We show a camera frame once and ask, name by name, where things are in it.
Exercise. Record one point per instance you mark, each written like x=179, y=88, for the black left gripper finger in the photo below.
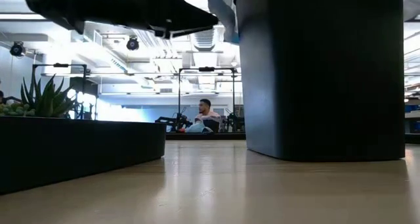
x=183, y=31
x=187, y=13

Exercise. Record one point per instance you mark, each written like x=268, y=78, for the white plastic trash bag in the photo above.
x=224, y=10

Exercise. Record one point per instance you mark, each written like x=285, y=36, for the black plastic trash can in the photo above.
x=321, y=76

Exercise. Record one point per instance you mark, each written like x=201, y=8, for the black shallow tray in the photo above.
x=82, y=151

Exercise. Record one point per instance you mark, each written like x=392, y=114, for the black background robot arm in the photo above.
x=234, y=121
x=174, y=121

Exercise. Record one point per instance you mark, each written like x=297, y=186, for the black ceiling spotlight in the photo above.
x=132, y=44
x=16, y=50

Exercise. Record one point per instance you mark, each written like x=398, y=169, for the thin black pole stand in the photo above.
x=179, y=92

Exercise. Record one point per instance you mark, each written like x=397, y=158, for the person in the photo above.
x=1, y=96
x=206, y=114

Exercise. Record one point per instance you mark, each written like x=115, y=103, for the green artificial succulent plant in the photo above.
x=49, y=99

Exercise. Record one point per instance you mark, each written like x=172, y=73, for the shelf with blue bins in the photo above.
x=411, y=115

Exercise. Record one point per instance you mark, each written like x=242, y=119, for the black stand frame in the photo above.
x=60, y=65

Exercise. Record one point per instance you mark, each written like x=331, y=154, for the black aluminium table frame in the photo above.
x=205, y=136

